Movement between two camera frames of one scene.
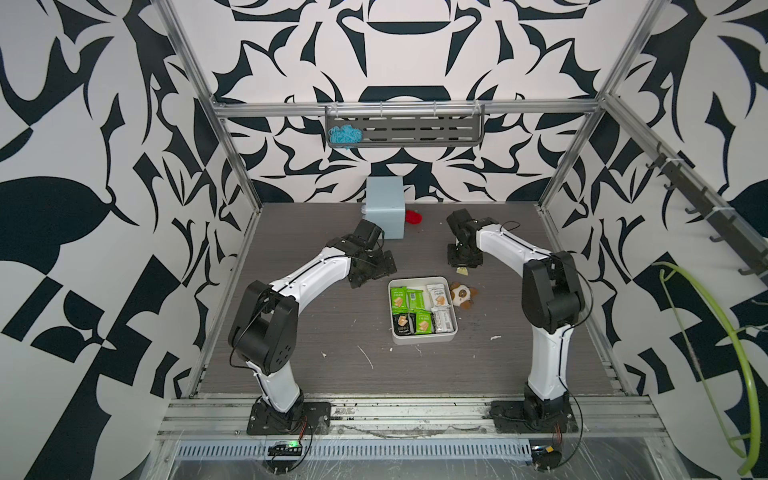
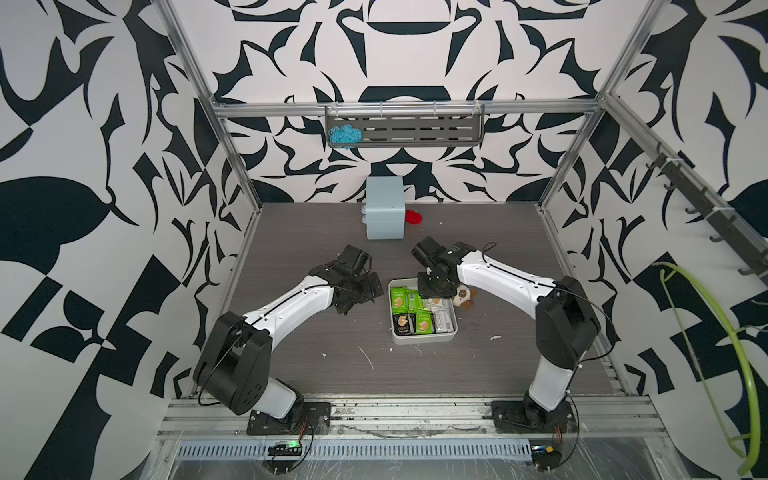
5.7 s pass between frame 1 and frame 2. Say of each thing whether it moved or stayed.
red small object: stayed
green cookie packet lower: stayed
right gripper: moved
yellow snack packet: stayed
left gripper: moved
